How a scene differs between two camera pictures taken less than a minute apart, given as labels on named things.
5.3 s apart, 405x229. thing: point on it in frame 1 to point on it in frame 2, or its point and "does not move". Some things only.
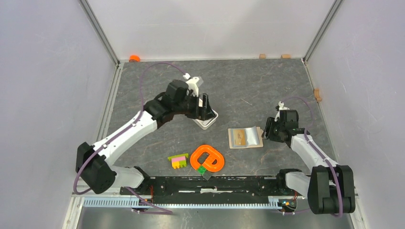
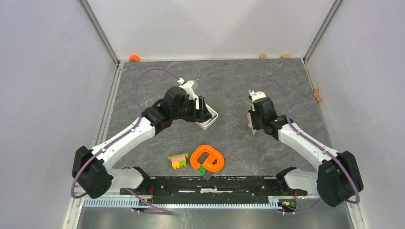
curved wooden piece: [316, 95] does not move
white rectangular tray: [205, 124] does not move
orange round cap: [134, 58] does not move
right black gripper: [270, 123] to [252, 114]
